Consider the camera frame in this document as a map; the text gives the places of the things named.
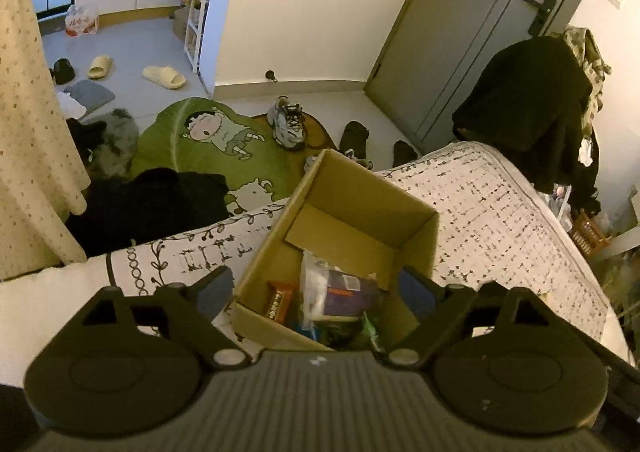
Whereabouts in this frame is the purple snack packet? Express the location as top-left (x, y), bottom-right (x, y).
top-left (320, 269), bottom-right (383, 318)

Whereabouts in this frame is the floral tablecloth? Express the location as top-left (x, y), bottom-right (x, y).
top-left (0, 0), bottom-right (91, 280)

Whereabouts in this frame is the grey slipper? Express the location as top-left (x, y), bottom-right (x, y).
top-left (62, 80), bottom-right (116, 110)

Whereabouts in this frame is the black door handle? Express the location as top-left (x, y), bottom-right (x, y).
top-left (521, 0), bottom-right (557, 36)

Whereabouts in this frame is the brown cardboard box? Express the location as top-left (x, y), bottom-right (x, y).
top-left (230, 148), bottom-right (441, 353)

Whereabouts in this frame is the grey and white sneaker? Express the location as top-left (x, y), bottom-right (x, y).
top-left (266, 96), bottom-right (307, 150)

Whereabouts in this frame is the white garment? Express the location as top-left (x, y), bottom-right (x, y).
top-left (577, 137), bottom-right (596, 168)

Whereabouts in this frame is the beige slipper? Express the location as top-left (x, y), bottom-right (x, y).
top-left (87, 55), bottom-right (114, 80)
top-left (141, 65), bottom-right (187, 90)

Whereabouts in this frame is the grey fluffy cloth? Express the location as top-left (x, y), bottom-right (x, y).
top-left (87, 107), bottom-right (141, 170)

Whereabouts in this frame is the grey-green door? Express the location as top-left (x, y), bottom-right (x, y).
top-left (364, 0), bottom-right (613, 153)

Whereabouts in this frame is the white shelf rack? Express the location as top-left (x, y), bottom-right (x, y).
top-left (184, 0), bottom-right (221, 76)

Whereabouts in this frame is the green cartoon rug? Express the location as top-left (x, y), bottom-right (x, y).
top-left (131, 98), bottom-right (336, 218)

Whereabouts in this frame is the black clothes pile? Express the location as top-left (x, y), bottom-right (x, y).
top-left (65, 117), bottom-right (232, 258)

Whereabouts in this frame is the cluster of toiletry bottles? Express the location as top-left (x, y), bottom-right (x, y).
top-left (547, 185), bottom-right (573, 233)

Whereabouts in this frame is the orange plastic basket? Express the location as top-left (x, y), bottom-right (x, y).
top-left (572, 209), bottom-right (613, 258)

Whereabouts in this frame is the red and white plastic bag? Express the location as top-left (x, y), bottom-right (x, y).
top-left (65, 4), bottom-right (100, 37)

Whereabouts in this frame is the checked cloth pile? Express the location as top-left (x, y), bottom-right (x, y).
top-left (562, 26), bottom-right (612, 138)

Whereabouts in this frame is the black slipper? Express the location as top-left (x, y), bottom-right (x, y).
top-left (51, 58), bottom-right (76, 84)

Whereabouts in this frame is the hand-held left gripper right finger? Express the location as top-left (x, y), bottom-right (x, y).
top-left (387, 266), bottom-right (576, 368)

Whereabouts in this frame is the red snack bar packet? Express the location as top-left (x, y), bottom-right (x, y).
top-left (267, 281), bottom-right (301, 325)

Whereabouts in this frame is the small bright green snack packet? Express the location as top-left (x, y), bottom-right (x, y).
top-left (362, 312), bottom-right (387, 350)

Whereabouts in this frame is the black shoe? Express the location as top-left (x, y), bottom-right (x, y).
top-left (339, 121), bottom-right (371, 155)
top-left (391, 139), bottom-right (420, 168)

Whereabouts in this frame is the black coat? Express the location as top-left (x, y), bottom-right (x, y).
top-left (452, 36), bottom-right (601, 193)

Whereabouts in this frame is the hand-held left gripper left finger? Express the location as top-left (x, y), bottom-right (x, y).
top-left (80, 265), bottom-right (253, 368)

